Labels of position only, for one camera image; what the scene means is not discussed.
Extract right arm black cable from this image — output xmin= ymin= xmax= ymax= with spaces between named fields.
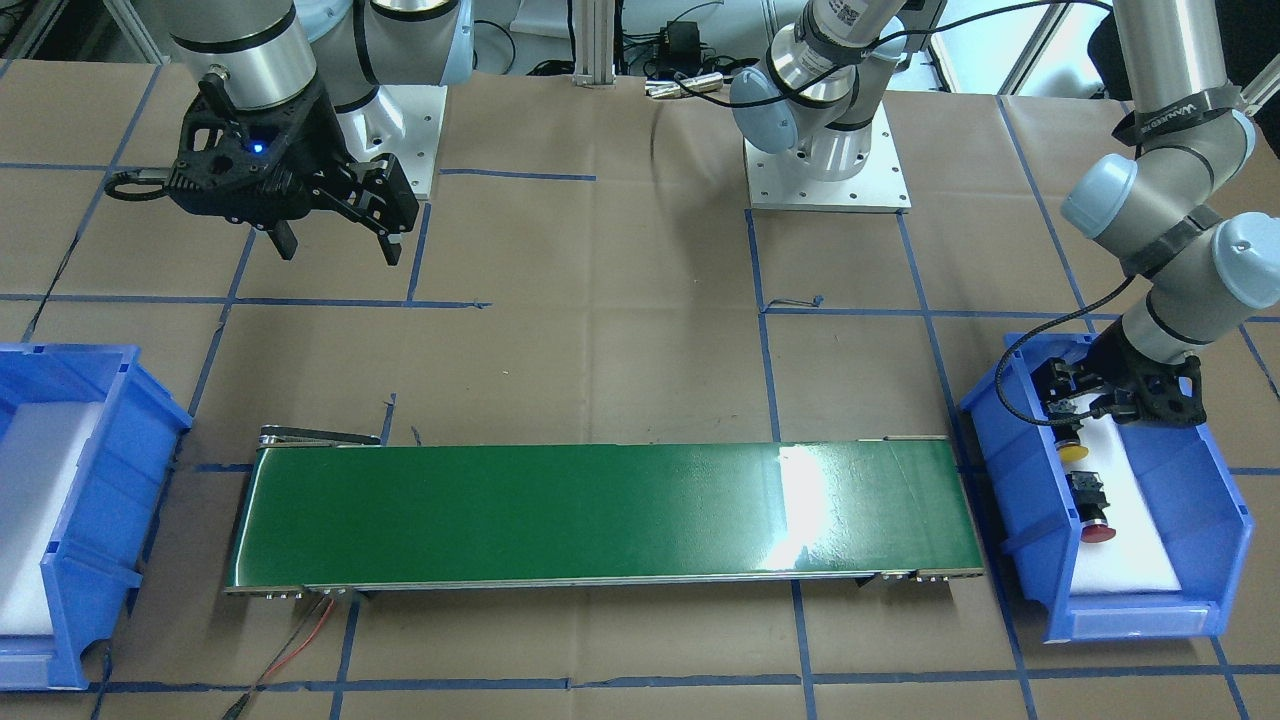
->
xmin=102 ymin=165 xmax=186 ymax=202

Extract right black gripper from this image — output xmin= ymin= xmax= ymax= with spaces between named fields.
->
xmin=165 ymin=72 xmax=420 ymax=266

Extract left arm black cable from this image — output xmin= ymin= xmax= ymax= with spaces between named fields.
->
xmin=993 ymin=284 xmax=1137 ymax=461

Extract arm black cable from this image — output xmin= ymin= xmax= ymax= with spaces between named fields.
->
xmin=993 ymin=284 xmax=1137 ymax=461
xmin=102 ymin=165 xmax=186 ymax=202

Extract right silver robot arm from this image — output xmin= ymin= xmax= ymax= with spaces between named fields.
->
xmin=116 ymin=1 xmax=474 ymax=265

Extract black power adapter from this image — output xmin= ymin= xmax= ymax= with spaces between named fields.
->
xmin=655 ymin=20 xmax=703 ymax=67

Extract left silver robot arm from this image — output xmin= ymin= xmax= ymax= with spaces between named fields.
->
xmin=727 ymin=1 xmax=1277 ymax=428

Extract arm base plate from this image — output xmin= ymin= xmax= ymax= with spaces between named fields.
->
xmin=742 ymin=106 xmax=913 ymax=213
xmin=337 ymin=85 xmax=448 ymax=201

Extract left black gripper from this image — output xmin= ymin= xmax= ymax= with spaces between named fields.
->
xmin=1036 ymin=325 xmax=1204 ymax=427

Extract blue plastic bin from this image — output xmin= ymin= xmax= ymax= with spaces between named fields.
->
xmin=1 ymin=343 xmax=192 ymax=691
xmin=961 ymin=333 xmax=1254 ymax=643

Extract red black conveyor wires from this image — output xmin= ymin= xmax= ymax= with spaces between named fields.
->
xmin=221 ymin=592 xmax=346 ymax=720

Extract green conveyor belt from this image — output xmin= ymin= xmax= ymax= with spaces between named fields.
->
xmin=225 ymin=437 xmax=984 ymax=596

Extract aluminium frame post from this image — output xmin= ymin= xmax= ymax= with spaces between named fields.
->
xmin=568 ymin=1 xmax=622 ymax=88

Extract bin white foam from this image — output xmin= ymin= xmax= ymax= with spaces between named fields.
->
xmin=1065 ymin=416 xmax=1181 ymax=596
xmin=1 ymin=402 xmax=102 ymax=635

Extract red push button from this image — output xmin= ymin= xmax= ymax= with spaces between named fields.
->
xmin=1066 ymin=470 xmax=1117 ymax=544

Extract yellow push button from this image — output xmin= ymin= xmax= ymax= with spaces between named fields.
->
xmin=1052 ymin=421 xmax=1091 ymax=464

